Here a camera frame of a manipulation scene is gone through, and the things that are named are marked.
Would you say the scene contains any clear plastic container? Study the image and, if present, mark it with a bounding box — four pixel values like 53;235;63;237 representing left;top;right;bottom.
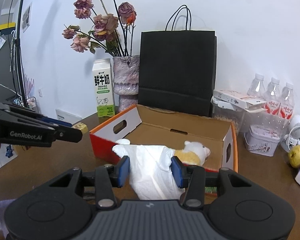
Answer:
211;97;246;135

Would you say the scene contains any wall paper sheet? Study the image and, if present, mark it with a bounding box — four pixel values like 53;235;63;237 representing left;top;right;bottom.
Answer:
22;2;33;33

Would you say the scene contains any purple knit pouch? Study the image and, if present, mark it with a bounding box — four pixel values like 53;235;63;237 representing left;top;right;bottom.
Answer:
0;199;18;220

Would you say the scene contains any white printed tin box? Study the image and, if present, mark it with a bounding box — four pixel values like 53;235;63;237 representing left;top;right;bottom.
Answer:
244;124;280;157

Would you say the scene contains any black paper bag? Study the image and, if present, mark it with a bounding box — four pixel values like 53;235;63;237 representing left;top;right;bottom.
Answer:
138;4;217;117

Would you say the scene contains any red cardboard box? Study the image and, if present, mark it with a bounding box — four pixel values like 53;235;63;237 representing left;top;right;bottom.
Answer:
89;104;238;197

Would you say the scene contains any pink speckled vase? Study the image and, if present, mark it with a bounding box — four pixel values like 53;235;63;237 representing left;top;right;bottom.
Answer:
112;55;140;113

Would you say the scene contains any white tissue packet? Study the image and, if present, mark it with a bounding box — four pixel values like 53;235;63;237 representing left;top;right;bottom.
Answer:
112;138;187;200

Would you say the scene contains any wire storage trolley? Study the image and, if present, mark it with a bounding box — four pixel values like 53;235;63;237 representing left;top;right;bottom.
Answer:
12;95;40;115

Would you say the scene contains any bunch of dried roses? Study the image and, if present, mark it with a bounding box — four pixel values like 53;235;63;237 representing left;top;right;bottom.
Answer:
62;0;138;57

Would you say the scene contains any grey cabinet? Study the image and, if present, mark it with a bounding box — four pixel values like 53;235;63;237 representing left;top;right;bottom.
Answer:
0;21;22;103

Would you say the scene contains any white flat box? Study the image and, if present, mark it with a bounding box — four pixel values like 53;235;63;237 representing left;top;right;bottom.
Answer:
212;89;267;110

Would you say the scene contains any black light stand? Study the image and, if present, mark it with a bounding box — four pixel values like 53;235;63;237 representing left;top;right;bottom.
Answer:
0;0;32;108

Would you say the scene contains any small white fan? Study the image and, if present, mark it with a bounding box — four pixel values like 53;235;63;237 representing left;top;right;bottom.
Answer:
281;115;300;153

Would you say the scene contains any small wooden block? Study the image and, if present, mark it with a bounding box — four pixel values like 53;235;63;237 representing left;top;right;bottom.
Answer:
72;123;88;133

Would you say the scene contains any yellow and white plush toy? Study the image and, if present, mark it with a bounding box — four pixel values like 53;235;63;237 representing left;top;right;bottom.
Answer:
174;141;211;167

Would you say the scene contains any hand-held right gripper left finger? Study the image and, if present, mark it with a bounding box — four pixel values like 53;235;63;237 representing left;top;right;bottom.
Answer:
49;156;130;210

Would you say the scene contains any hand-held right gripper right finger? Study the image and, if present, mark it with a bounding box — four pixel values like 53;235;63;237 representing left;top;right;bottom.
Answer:
171;156;252;210

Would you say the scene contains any purple decorative plant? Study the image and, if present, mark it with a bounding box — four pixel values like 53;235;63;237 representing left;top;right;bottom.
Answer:
24;74;35;98

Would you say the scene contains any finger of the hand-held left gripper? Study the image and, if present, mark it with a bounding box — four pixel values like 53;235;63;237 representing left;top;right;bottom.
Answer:
5;104;73;128
48;126;83;145

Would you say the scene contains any white and green milk carton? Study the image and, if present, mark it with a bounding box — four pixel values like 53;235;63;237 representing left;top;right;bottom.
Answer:
92;58;115;117

